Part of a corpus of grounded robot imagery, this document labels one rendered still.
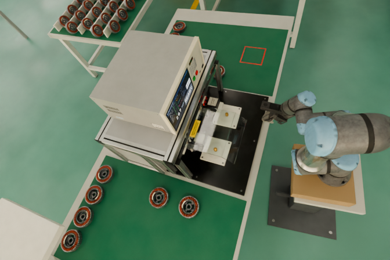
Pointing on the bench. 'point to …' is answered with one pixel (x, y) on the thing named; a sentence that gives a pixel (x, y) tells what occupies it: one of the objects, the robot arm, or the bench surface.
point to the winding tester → (148, 78)
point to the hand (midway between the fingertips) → (262, 118)
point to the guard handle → (238, 137)
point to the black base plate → (244, 154)
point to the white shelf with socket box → (26, 233)
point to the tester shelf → (137, 133)
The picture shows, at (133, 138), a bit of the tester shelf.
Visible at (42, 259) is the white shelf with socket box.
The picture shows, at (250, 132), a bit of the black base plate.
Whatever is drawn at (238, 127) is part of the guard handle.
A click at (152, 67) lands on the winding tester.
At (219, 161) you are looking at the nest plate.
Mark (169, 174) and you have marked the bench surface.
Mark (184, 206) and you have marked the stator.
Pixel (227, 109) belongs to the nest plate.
